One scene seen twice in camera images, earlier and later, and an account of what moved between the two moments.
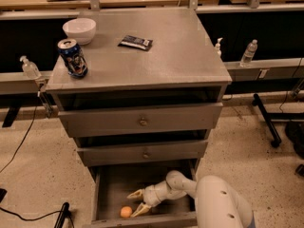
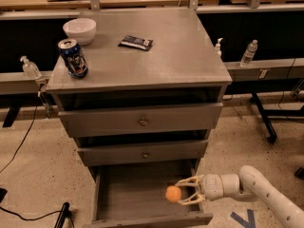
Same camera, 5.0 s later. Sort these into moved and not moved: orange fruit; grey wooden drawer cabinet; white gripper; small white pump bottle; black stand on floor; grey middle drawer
Moved: white gripper; orange fruit
Not moved: grey wooden drawer cabinet; grey middle drawer; small white pump bottle; black stand on floor
